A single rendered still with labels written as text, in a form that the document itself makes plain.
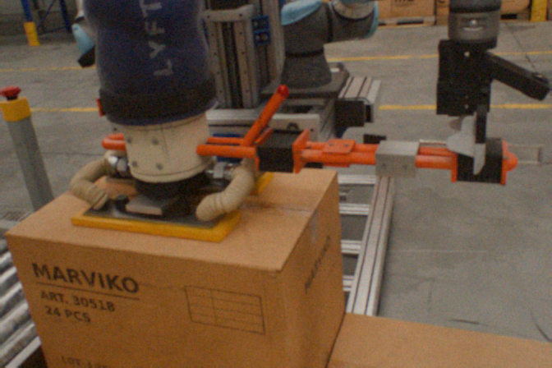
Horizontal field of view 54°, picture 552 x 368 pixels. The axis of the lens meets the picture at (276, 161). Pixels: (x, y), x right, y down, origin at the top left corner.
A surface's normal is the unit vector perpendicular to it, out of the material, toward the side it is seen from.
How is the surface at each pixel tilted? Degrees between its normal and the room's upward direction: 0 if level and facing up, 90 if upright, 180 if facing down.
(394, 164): 90
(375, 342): 0
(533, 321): 0
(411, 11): 90
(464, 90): 90
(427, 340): 0
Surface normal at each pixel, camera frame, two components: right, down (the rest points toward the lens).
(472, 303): -0.10, -0.91
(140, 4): 0.27, 0.16
